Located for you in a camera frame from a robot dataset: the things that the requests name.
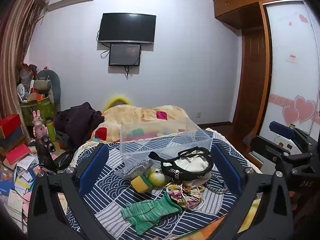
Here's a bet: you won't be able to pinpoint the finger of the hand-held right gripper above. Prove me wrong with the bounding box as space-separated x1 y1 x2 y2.
269 121 314 143
250 135 314 173

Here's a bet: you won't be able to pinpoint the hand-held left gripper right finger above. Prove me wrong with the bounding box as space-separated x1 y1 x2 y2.
211 144 294 240

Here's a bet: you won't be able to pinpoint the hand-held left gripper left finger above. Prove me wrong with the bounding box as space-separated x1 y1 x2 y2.
27 142 118 240

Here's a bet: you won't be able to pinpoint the cream cloth bag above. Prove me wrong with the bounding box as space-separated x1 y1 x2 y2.
175 152 212 188

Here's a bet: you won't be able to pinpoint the silver mesh pouch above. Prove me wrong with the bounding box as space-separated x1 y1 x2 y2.
115 159 154 180

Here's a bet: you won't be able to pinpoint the floral fabric drawstring pouch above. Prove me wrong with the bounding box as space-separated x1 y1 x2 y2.
165 182 205 210

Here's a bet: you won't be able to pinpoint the yellow green sponge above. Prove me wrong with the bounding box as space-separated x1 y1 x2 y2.
131 175 153 194

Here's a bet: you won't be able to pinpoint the clear plastic storage box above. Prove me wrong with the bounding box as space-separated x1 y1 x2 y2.
120 119 211 167

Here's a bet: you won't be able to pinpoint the black handbag with beaded strap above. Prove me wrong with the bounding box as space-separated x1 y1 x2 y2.
148 147 229 194

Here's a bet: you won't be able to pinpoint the yellow-green plush ball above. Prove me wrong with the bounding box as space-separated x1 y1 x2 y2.
147 167 168 186

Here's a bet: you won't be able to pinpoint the green knitted gloves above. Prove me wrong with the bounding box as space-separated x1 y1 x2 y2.
120 192 183 235

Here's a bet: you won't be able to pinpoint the black plastic bag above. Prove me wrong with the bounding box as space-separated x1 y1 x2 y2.
51 152 75 172

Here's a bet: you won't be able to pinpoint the blue white patterned bedspread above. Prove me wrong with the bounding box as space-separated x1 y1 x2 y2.
66 129 263 240

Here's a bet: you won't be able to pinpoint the frosted sliding door with hearts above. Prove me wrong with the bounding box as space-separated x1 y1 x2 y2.
257 0 320 155

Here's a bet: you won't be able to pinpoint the dark purple clothes pile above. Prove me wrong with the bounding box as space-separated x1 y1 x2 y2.
54 102 105 151

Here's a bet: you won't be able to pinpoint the yellow orange printed sheet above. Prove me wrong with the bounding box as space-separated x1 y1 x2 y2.
236 194 264 233

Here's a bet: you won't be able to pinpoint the green bottle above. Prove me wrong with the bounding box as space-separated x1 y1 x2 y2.
46 120 57 142

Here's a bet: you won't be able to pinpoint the brown wooden door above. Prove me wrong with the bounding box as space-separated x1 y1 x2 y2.
231 27 267 130

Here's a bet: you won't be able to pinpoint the beige patchwork blanket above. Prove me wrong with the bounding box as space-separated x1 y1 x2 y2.
90 104 200 143

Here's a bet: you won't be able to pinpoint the pink bunny figure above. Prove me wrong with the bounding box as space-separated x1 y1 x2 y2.
32 110 48 139

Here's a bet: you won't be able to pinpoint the yellow curved cushion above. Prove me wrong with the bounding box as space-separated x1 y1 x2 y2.
104 94 132 112

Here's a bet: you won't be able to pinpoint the pile of papers and books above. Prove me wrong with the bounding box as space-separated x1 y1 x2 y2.
0 142 63 230

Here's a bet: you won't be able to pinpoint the green cardboard box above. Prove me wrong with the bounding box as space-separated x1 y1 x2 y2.
21 97 58 127

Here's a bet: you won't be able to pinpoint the red book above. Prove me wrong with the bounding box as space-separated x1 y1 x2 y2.
5 144 31 164

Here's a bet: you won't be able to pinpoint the dark grey box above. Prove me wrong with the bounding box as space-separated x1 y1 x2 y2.
0 126 23 146

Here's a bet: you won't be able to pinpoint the red box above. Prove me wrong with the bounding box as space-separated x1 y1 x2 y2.
0 114 22 139

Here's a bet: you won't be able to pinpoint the grey plush toy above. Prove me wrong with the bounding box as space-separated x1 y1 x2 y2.
34 69 62 105

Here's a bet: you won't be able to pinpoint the pile of bags and clutter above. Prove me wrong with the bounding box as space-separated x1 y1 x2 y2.
16 64 48 103

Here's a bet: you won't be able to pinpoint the wooden overhead cabinet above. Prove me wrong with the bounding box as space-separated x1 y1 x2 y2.
213 0 310 30

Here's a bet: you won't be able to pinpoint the striped brown curtain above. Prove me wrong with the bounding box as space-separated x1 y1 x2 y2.
0 0 49 120

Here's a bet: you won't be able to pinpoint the black handheld camera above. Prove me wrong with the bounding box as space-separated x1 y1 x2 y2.
41 135 57 153

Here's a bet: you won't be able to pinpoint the small black wall monitor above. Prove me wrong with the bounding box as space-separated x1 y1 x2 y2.
108 43 142 67

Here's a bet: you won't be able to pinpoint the black wall television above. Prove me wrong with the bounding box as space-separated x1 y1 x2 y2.
97 12 157 44

